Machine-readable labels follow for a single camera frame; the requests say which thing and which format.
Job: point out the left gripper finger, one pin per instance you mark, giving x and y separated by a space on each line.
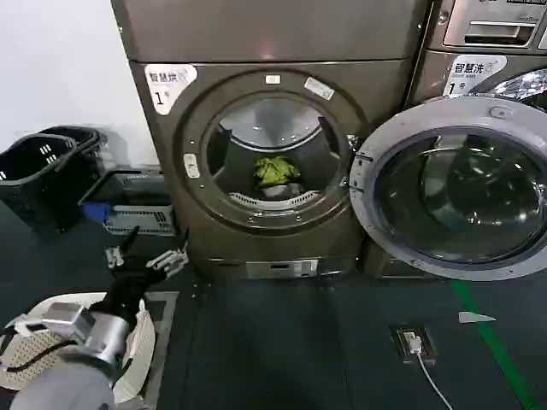
168 262
124 247

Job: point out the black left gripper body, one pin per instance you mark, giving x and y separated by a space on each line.
126 288

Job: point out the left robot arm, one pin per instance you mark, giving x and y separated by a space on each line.
64 384

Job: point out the grey slotted plastic crate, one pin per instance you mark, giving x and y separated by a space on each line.
145 220

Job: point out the blue plastic piece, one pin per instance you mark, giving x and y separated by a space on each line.
96 211

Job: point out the white perforated laundry basket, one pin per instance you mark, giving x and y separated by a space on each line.
143 341

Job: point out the black plastic laundry basket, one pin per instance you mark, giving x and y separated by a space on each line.
30 192
92 138

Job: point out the white perforated lint filter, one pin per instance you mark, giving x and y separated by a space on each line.
273 202

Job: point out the grey crumpled garment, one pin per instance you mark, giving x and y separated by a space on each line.
284 189

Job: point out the green crumpled garment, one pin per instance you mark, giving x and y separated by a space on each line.
275 168

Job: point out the white dryer number label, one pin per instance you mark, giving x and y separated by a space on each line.
164 87

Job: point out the grey front-loading dryer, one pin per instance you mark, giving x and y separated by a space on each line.
273 38

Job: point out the floor power socket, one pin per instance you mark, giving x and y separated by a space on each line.
412 343

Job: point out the white power plug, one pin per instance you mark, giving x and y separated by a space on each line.
413 341

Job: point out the round glass dryer door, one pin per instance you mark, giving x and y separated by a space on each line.
453 192

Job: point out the white tape scrap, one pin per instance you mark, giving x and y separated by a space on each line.
472 317

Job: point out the grey washing machine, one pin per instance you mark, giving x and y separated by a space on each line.
431 72

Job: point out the green floor tape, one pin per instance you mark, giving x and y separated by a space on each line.
491 341

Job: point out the white washer number label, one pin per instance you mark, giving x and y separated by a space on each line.
470 74

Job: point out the silver detergent drawer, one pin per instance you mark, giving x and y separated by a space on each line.
491 25

